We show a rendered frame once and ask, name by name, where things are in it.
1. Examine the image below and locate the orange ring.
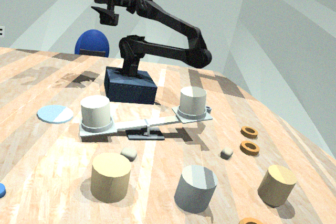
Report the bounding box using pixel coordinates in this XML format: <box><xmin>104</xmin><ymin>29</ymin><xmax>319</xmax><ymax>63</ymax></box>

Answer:
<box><xmin>240</xmin><ymin>126</ymin><xmax>258</xmax><ymax>139</ymax></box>
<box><xmin>240</xmin><ymin>141</ymin><xmax>260</xmax><ymax>156</ymax></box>
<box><xmin>239</xmin><ymin>217</ymin><xmax>263</xmax><ymax>224</ymax></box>

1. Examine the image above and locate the pale grey pebble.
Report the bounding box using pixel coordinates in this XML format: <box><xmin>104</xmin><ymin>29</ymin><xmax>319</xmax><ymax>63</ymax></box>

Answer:
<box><xmin>120</xmin><ymin>147</ymin><xmax>137</xmax><ymax>161</ymax></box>

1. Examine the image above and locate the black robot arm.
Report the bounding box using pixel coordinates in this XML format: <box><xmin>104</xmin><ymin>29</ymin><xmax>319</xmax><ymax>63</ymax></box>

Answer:
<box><xmin>119</xmin><ymin>0</ymin><xmax>212</xmax><ymax>77</ymax></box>

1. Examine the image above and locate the beige cylinder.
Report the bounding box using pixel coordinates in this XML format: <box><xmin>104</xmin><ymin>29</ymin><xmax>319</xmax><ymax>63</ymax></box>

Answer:
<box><xmin>257</xmin><ymin>165</ymin><xmax>297</xmax><ymax>206</ymax></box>
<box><xmin>90</xmin><ymin>153</ymin><xmax>131</xmax><ymax>204</ymax></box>

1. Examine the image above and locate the white balance beam with round pans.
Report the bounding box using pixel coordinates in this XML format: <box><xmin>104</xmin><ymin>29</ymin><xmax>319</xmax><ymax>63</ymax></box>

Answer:
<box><xmin>79</xmin><ymin>105</ymin><xmax>213</xmax><ymax>141</ymax></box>

